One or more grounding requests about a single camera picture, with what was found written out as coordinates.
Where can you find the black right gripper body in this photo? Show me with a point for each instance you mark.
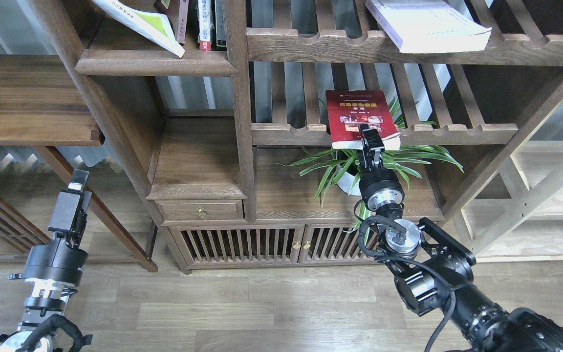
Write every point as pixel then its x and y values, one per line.
pixel 380 187

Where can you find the red cover book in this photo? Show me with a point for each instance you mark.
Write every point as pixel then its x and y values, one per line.
pixel 347 110

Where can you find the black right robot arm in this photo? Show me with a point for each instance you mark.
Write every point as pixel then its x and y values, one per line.
pixel 434 271

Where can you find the white plant pot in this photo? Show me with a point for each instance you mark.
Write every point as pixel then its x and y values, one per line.
pixel 349 181

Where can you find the light wooden shelf unit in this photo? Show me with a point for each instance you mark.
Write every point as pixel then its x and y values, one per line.
pixel 520 218

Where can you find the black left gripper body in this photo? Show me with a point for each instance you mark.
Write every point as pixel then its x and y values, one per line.
pixel 61 259

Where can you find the brass drawer knob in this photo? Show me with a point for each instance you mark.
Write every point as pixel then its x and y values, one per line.
pixel 201 213

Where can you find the yellow green cover book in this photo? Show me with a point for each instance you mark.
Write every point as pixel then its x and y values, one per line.
pixel 153 26

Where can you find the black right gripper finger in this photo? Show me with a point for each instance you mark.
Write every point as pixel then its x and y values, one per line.
pixel 363 128

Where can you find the white thick book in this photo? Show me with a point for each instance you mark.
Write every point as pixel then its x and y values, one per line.
pixel 428 26

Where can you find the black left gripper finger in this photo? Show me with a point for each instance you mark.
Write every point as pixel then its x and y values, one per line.
pixel 78 182

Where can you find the dark wooden bookshelf cabinet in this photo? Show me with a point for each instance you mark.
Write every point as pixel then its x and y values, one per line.
pixel 214 129

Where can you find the dark green upright book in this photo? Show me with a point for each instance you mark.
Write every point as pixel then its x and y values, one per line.
pixel 220 28

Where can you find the green spider plant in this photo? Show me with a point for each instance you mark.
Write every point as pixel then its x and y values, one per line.
pixel 336 161

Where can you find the dark wooden side table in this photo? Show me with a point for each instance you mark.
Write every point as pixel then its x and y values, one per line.
pixel 42 113

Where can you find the white red upright book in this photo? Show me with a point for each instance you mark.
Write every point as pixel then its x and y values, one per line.
pixel 204 15

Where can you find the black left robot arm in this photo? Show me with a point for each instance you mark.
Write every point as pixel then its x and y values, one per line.
pixel 43 316

